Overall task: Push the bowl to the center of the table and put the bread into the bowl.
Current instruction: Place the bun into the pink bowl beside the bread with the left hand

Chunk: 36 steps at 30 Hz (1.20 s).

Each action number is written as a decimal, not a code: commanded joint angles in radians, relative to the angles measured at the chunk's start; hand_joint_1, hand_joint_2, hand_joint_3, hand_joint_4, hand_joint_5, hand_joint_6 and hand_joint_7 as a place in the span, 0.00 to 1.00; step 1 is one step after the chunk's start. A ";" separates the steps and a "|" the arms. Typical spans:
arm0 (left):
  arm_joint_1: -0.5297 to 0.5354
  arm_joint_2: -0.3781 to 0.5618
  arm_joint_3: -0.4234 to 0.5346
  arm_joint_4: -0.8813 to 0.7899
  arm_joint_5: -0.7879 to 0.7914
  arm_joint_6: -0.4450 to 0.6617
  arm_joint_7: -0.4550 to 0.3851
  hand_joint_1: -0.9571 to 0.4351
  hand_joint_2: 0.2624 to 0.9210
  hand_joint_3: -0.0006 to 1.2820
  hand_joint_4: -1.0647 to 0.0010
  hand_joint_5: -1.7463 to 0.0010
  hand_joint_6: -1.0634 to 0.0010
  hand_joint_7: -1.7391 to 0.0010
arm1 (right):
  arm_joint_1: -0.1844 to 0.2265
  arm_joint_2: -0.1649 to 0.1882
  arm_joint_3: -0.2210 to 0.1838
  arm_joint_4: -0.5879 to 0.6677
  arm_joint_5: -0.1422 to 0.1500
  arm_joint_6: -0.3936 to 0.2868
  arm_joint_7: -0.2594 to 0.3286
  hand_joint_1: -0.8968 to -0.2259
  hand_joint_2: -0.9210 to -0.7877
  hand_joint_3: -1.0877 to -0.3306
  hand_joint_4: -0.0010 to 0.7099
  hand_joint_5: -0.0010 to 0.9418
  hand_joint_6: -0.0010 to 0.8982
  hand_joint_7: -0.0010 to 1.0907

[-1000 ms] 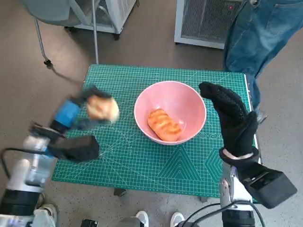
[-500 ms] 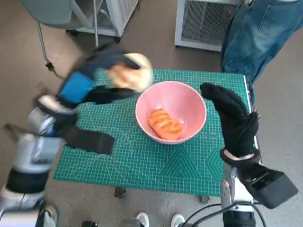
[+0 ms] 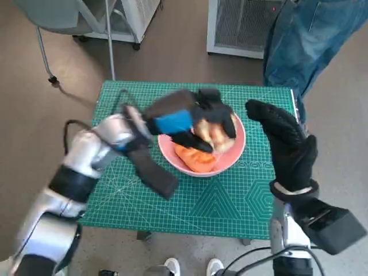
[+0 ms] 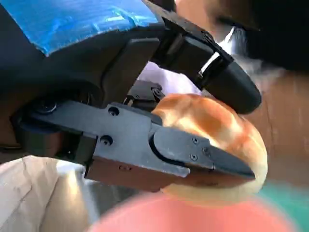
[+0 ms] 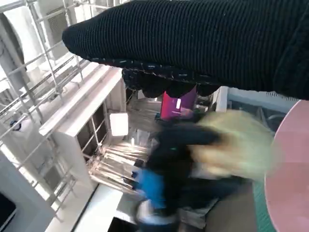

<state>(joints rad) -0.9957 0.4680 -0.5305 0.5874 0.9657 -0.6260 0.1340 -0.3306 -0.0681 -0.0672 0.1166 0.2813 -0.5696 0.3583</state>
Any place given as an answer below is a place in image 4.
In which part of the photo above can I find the pink bowl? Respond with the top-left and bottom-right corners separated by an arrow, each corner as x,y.
88,190 -> 297,232

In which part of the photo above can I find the round toy bread bun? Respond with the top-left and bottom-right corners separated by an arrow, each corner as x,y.
152,93 -> 268,208

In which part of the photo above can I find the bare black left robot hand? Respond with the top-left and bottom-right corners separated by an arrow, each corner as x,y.
0,0 -> 263,193

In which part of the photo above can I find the green cutting mat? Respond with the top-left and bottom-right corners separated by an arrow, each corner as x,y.
255,178 -> 309,232

